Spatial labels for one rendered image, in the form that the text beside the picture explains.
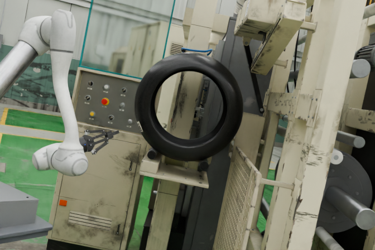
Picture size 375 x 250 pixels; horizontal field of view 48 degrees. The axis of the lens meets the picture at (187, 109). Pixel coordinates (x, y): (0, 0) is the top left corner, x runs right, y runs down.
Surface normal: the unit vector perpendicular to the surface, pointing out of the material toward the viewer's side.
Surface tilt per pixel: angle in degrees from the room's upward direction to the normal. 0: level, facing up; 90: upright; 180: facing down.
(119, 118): 90
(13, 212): 90
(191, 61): 79
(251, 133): 90
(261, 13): 90
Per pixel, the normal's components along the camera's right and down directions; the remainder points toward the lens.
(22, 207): 0.77, 0.19
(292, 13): 0.05, -0.25
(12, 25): 0.37, 0.12
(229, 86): 0.15, -0.04
